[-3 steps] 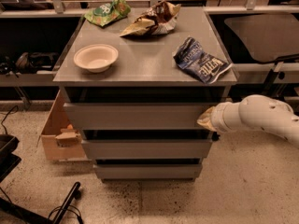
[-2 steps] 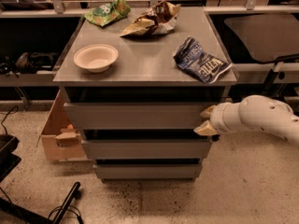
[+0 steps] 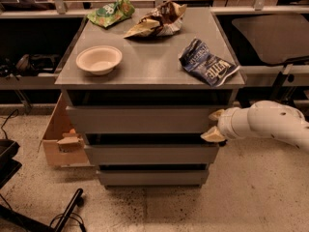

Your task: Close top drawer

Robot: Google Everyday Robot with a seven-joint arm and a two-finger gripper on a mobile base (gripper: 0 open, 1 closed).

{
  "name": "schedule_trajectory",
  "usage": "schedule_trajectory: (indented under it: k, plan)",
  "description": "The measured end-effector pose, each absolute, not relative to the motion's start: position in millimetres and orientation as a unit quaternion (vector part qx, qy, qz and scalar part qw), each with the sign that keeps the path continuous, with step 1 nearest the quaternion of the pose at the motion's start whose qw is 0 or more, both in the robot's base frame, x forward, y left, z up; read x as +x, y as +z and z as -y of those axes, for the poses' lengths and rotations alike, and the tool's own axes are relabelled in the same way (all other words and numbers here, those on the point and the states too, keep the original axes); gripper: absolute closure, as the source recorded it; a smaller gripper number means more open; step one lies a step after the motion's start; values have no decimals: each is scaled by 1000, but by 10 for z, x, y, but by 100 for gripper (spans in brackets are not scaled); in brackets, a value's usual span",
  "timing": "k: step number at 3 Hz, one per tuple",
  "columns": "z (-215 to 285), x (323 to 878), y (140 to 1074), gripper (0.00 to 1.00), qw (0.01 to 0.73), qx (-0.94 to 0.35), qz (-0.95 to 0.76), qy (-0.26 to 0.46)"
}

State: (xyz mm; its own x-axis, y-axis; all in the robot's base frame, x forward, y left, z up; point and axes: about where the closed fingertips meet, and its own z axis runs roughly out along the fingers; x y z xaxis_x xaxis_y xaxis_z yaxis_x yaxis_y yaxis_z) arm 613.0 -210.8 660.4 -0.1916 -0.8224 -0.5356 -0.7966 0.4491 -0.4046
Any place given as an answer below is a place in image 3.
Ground green chip bag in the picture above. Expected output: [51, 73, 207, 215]
[87, 0, 135, 28]

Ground black chair base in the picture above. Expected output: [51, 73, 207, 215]
[0, 139, 87, 232]

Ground cardboard box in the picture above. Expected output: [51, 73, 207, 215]
[42, 96, 89, 166]

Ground grey top drawer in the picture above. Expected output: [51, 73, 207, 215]
[67, 106, 216, 133]

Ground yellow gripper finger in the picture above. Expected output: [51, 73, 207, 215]
[201, 126, 225, 143]
[209, 109, 224, 121]

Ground black headphones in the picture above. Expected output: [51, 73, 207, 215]
[0, 54, 61, 77]

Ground white paper bowl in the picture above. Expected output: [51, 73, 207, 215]
[75, 45, 123, 75]

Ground grey bottom drawer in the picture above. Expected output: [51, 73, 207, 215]
[97, 169, 209, 187]

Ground grey drawer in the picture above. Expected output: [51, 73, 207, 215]
[85, 145, 218, 165]
[67, 106, 216, 133]
[97, 169, 209, 187]

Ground black floor cable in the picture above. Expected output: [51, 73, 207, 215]
[0, 108, 21, 141]

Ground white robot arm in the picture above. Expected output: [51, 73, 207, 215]
[201, 101, 309, 152]

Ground grey middle drawer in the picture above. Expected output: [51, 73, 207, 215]
[85, 145, 218, 165]

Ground brown crumpled chip bag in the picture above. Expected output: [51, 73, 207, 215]
[124, 1, 187, 39]

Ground grey drawer cabinet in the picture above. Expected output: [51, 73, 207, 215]
[54, 6, 247, 189]

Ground blue chip bag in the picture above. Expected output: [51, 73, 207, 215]
[179, 39, 239, 87]

